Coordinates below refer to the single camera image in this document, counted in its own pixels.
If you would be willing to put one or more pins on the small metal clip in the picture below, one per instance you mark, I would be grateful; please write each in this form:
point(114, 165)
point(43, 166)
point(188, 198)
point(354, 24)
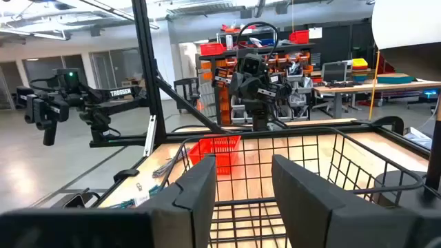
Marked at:
point(138, 186)

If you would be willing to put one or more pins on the clear bag with blue parts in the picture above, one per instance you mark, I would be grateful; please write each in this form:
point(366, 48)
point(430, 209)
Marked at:
point(142, 200)

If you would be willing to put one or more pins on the wooden workbench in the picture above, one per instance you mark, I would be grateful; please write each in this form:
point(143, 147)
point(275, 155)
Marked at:
point(379, 87)

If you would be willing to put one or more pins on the white paper sheet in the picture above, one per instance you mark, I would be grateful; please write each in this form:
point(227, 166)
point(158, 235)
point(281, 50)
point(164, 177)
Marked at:
point(418, 137)

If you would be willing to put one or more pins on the silver metal bracket plate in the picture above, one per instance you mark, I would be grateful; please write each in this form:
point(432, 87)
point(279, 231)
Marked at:
point(150, 136)

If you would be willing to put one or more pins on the gray computer monitor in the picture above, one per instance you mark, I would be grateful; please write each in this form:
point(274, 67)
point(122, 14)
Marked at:
point(334, 71)

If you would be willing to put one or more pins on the black aluminium table frame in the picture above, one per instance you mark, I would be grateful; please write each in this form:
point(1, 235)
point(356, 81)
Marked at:
point(148, 69)

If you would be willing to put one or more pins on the red storage bin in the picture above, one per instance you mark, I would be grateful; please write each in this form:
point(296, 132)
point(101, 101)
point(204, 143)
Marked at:
point(212, 49)
point(299, 37)

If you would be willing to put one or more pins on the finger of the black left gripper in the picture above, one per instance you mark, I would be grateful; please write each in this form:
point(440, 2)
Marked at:
point(254, 90)
point(237, 85)

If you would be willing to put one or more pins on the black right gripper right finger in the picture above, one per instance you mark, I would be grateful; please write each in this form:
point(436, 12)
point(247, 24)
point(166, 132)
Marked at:
point(310, 213)

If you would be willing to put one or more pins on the black utility cart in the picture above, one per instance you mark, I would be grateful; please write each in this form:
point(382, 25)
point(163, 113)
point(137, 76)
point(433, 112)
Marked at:
point(186, 91)

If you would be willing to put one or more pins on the stack of coloured trays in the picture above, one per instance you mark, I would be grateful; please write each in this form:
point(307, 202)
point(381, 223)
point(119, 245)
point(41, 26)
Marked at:
point(359, 67)

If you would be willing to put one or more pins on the red plastic slotted basket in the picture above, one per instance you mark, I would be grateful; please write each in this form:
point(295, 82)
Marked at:
point(224, 148)

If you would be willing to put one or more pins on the white globe table lamp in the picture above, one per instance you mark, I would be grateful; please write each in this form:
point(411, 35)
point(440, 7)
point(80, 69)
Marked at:
point(406, 20)

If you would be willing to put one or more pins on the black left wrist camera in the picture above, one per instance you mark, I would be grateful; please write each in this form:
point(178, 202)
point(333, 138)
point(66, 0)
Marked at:
point(254, 64)

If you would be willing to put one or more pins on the teal flat box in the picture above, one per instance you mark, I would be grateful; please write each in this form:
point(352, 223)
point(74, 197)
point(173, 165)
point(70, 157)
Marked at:
point(394, 79)

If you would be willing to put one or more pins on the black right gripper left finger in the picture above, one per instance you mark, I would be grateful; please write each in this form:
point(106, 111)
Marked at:
point(193, 193)

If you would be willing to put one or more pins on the shelving rack with parts bins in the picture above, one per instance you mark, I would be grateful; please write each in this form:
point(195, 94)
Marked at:
point(224, 103)

